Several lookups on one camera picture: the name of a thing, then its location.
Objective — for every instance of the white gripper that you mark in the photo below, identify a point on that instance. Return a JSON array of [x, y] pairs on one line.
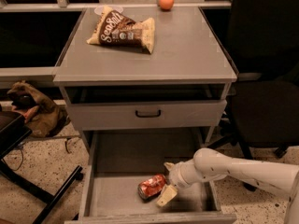
[[176, 174]]

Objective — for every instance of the red coke can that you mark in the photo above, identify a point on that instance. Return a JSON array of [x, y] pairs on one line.
[[151, 186]]

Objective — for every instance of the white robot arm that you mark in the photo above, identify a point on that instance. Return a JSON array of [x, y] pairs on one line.
[[207, 164]]

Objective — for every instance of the open grey middle drawer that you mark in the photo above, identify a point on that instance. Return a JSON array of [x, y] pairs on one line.
[[120, 160]]

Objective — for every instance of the closed grey top drawer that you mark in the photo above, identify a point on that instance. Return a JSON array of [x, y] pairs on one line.
[[121, 117]]

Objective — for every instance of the grey drawer cabinet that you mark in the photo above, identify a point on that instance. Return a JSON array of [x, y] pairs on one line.
[[187, 65]]

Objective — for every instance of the brown bag on floor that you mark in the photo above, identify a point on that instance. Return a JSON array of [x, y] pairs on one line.
[[42, 115]]

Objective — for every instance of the brown sea salt chip bag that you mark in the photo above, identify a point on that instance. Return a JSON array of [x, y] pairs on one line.
[[115, 29]]

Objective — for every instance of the orange fruit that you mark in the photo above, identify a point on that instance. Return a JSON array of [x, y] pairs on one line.
[[166, 4]]

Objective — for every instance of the clear plastic cup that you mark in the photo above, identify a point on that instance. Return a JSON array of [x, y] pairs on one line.
[[106, 8]]

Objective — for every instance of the black office chair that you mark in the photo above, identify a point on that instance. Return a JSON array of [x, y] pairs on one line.
[[263, 38]]

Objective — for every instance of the black drawer handle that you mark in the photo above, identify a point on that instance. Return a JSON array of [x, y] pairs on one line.
[[148, 114]]

